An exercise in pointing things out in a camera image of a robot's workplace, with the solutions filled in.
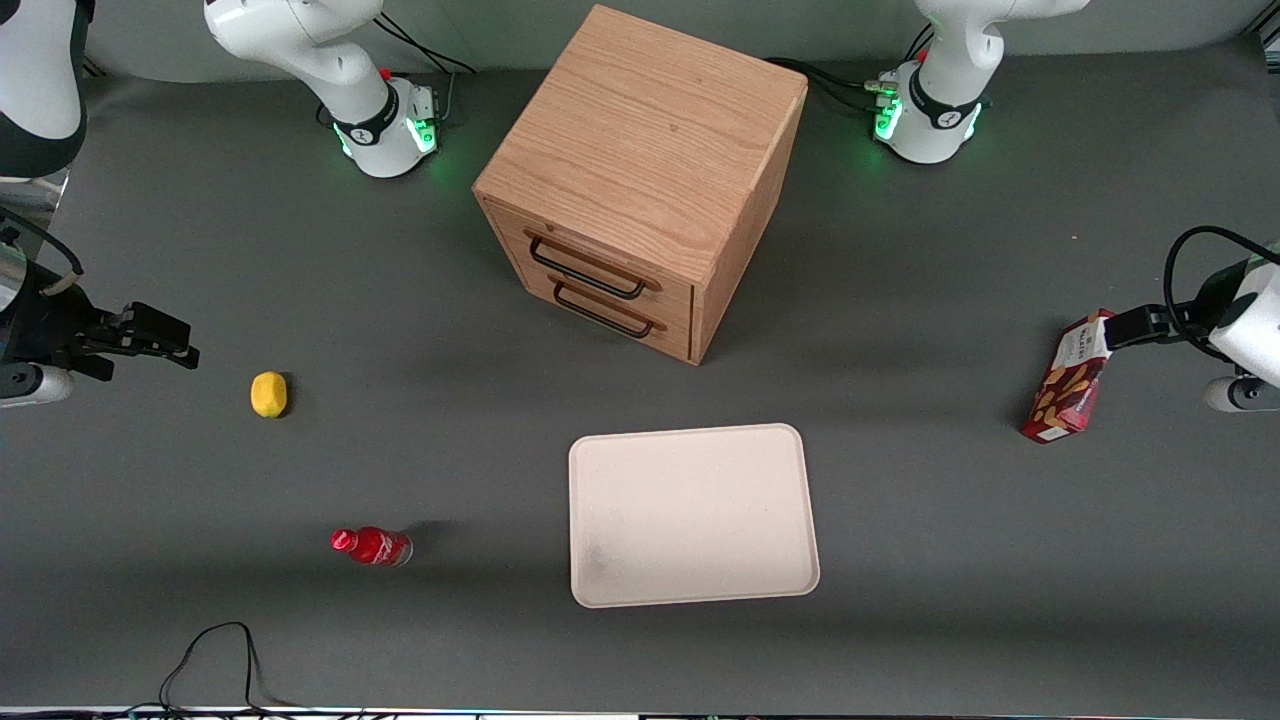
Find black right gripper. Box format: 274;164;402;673
0;284;201;383

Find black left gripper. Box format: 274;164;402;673
1105;260;1251;352

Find red tartan cookie box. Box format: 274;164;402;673
1019;309;1118;445

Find beige plastic tray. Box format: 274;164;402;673
568;423;821;610

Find yellow lemon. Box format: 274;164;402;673
250;371;289;419

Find red cola bottle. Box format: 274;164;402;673
330;526;414;568

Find wooden drawer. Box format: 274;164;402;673
484;203;695;326
495;240;695;361

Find wooden drawer cabinet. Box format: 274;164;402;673
472;4;809;366

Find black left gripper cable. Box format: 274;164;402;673
1162;226;1280;349

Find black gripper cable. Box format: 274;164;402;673
0;212;84;298
1162;226;1280;349

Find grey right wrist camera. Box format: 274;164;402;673
0;362;77;409

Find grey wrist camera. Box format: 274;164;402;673
1204;374;1264;414
0;362;77;409

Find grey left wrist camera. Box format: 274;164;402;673
1204;374;1264;414

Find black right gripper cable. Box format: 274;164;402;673
0;212;84;298

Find thin black looped cable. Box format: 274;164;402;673
158;621;293;717

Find black left arm base cables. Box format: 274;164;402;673
765;22;936;119

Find black arm base cables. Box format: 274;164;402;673
372;12;479;129
765;22;936;119

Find black right arm base cables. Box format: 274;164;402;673
372;12;479;129

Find black drawer handle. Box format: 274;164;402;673
551;281;658;340
527;235;649;301

